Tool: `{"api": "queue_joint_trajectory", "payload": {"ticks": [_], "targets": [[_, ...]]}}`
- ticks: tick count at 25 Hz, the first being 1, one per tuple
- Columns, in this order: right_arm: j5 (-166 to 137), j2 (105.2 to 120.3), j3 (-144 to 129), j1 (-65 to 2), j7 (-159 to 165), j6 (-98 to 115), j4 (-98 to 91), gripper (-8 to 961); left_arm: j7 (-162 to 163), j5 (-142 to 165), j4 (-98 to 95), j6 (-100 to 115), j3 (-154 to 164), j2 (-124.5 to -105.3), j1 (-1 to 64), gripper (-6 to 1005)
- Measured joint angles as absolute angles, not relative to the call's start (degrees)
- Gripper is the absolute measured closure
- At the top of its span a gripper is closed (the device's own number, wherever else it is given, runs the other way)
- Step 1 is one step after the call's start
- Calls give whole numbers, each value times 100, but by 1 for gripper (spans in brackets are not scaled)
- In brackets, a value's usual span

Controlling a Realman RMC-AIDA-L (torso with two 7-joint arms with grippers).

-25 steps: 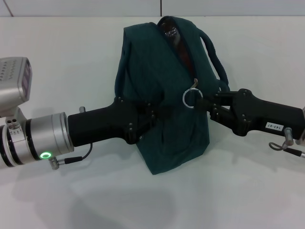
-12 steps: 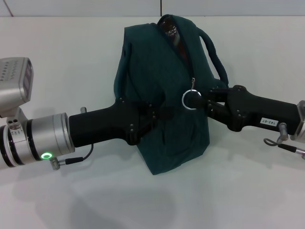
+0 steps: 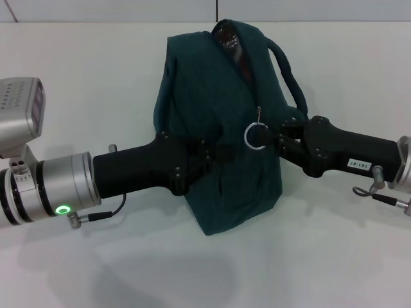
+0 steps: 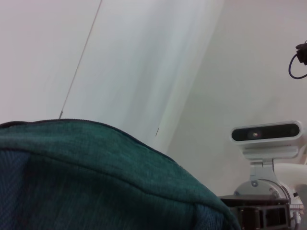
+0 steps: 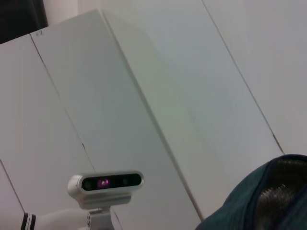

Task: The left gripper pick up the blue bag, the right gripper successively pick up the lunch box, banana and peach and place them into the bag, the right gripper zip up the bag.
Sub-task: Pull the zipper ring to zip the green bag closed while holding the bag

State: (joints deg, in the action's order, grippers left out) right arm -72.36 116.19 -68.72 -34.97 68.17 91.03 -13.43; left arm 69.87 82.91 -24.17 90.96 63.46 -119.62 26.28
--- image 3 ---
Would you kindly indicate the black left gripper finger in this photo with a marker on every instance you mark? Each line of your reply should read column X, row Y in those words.
column 215, row 150
column 200, row 163

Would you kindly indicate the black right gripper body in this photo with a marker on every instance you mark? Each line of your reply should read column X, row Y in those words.
column 346, row 150

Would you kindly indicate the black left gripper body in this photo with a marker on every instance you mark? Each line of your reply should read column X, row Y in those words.
column 138, row 168

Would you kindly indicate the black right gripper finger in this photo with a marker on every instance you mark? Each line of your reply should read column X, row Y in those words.
column 285, row 128
column 290, row 150

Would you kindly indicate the dark teal lunch bag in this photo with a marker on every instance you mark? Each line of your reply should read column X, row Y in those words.
column 224, row 167

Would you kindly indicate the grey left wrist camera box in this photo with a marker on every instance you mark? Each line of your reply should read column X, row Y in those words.
column 20, row 112

